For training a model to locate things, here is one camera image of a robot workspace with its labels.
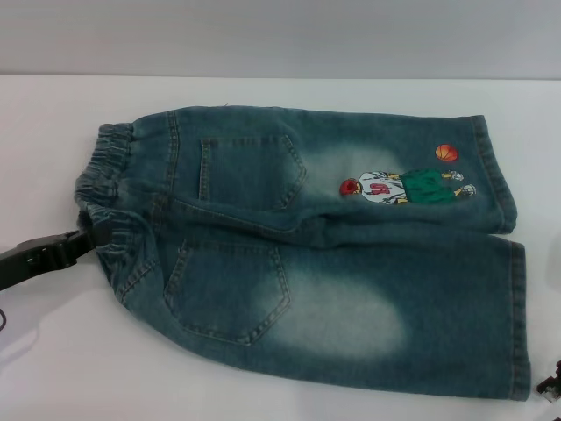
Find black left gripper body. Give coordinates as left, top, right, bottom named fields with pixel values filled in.
left=0, top=232, right=82, bottom=290

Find blue denim shorts with embroidery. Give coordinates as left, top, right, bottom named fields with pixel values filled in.
left=72, top=103, right=534, bottom=390

